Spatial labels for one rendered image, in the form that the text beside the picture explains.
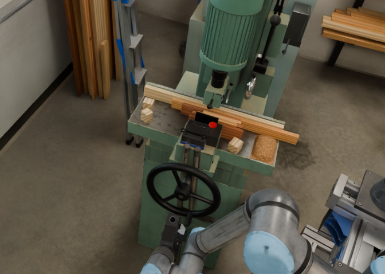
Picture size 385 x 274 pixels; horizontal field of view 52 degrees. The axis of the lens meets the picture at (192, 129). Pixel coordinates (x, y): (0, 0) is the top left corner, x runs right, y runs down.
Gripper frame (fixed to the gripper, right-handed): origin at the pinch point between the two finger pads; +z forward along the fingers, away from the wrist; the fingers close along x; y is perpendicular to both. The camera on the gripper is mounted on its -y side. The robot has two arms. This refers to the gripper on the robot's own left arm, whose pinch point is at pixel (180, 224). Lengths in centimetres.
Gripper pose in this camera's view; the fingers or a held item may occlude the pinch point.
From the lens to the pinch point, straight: 153.8
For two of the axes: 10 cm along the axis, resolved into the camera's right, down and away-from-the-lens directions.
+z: 2.3, -2.1, 9.5
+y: -2.0, 9.5, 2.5
